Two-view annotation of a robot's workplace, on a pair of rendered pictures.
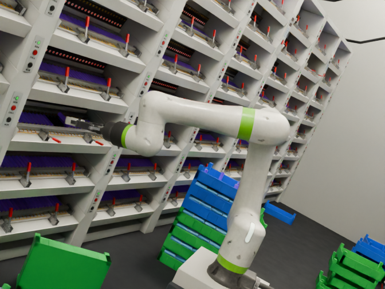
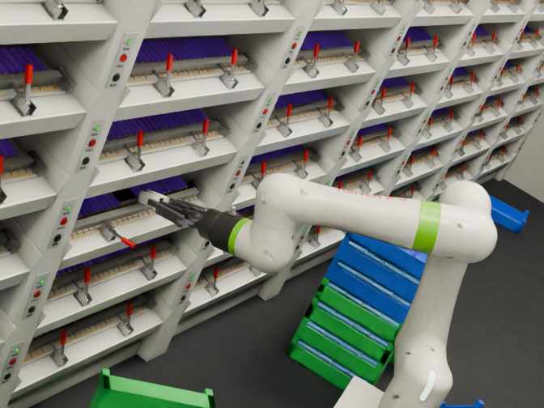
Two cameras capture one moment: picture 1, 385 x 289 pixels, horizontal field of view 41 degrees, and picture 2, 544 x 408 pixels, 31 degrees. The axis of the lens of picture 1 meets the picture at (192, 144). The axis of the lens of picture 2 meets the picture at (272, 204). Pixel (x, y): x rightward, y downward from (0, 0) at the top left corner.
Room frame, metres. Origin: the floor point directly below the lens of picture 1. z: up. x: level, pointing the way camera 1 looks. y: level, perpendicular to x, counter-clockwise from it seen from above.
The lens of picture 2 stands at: (-0.15, 0.24, 1.67)
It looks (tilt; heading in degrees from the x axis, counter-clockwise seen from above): 23 degrees down; 359
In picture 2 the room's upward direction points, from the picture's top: 25 degrees clockwise
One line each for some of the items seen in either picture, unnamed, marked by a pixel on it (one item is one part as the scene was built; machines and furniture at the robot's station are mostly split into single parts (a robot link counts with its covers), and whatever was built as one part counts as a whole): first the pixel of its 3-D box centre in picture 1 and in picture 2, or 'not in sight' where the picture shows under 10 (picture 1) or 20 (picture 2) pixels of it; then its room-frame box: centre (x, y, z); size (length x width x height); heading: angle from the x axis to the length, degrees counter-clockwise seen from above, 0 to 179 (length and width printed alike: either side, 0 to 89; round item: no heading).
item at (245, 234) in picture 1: (241, 241); (415, 390); (1.88, -0.32, 0.49); 0.16 x 0.13 x 0.19; 2
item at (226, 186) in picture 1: (227, 182); (401, 240); (2.67, -0.25, 0.52); 0.30 x 0.20 x 0.08; 75
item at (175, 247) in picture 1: (195, 249); (347, 338); (2.67, -0.25, 0.12); 0.30 x 0.20 x 0.08; 75
